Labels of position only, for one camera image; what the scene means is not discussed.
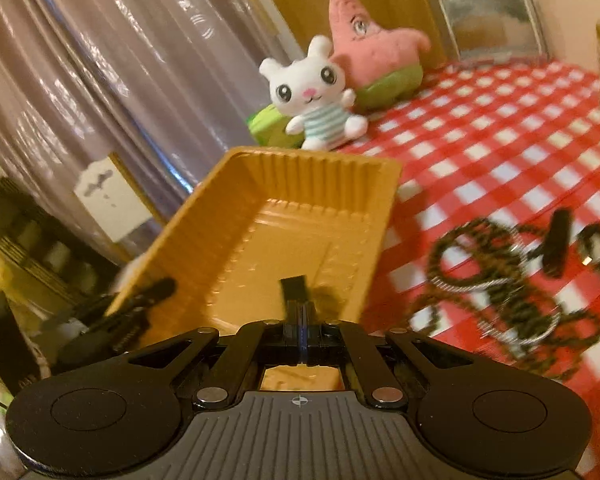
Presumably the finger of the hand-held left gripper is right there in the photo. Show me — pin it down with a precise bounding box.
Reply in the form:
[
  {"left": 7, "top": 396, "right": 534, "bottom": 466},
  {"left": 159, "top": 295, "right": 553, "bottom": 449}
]
[{"left": 109, "top": 277, "right": 177, "bottom": 356}]

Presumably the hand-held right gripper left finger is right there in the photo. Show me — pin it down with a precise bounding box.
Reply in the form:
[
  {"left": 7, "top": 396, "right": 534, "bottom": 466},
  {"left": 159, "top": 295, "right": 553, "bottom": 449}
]
[{"left": 129, "top": 276, "right": 306, "bottom": 407}]

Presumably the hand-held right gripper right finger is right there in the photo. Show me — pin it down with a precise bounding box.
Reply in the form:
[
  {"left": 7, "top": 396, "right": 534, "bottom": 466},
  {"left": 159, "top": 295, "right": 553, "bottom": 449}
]
[{"left": 304, "top": 302, "right": 477, "bottom": 409}]

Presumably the yellow plastic tray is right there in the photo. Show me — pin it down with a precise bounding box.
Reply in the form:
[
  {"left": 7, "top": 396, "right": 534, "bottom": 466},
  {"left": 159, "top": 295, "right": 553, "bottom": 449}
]
[{"left": 105, "top": 146, "right": 403, "bottom": 392}]

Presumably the silver bead bracelet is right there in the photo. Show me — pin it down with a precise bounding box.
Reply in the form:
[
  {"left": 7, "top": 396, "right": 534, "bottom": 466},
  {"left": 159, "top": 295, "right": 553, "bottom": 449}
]
[{"left": 432, "top": 255, "right": 565, "bottom": 350}]

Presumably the black strap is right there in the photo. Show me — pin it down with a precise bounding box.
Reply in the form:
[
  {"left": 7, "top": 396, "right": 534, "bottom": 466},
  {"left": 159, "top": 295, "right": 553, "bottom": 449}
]
[{"left": 542, "top": 208, "right": 600, "bottom": 277}]

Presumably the white wooden chair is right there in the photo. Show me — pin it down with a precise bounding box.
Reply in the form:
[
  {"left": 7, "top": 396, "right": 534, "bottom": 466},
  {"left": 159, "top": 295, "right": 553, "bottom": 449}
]
[{"left": 72, "top": 152, "right": 167, "bottom": 262}]

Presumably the dark rack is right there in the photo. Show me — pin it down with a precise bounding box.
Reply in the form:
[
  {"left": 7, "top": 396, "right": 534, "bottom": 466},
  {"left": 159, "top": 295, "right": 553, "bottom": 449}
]
[{"left": 0, "top": 162, "right": 88, "bottom": 396}]

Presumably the green tissue box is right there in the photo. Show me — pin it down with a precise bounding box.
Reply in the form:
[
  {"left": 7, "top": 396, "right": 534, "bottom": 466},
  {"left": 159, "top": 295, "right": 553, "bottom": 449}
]
[{"left": 247, "top": 102, "right": 306, "bottom": 150}]

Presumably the white bunny plush toy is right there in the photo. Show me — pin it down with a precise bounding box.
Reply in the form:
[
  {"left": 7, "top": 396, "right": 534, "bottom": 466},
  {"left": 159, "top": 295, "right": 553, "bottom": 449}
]
[{"left": 258, "top": 35, "right": 370, "bottom": 152}]

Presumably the grey patterned curtain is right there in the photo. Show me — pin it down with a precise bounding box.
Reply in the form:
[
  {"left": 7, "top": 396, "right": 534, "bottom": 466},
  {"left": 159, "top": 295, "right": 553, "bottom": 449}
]
[{"left": 0, "top": 0, "right": 303, "bottom": 263}]

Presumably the red white checkered tablecloth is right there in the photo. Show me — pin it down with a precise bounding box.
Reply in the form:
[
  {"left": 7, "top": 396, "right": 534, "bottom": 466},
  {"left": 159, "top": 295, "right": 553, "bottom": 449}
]
[{"left": 330, "top": 57, "right": 600, "bottom": 480}]

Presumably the pink starfish plush toy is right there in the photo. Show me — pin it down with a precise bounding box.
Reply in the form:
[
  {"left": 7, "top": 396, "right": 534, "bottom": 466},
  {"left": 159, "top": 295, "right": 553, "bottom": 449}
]
[{"left": 328, "top": 0, "right": 432, "bottom": 113}]

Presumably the dark bead necklace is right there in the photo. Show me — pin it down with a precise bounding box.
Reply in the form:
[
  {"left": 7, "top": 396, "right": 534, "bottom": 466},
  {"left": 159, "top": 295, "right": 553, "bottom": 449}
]
[{"left": 412, "top": 220, "right": 600, "bottom": 378}]

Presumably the glass picture frame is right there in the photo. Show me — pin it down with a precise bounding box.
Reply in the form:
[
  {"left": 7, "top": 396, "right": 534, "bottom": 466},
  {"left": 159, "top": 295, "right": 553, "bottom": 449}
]
[{"left": 428, "top": 0, "right": 551, "bottom": 67}]

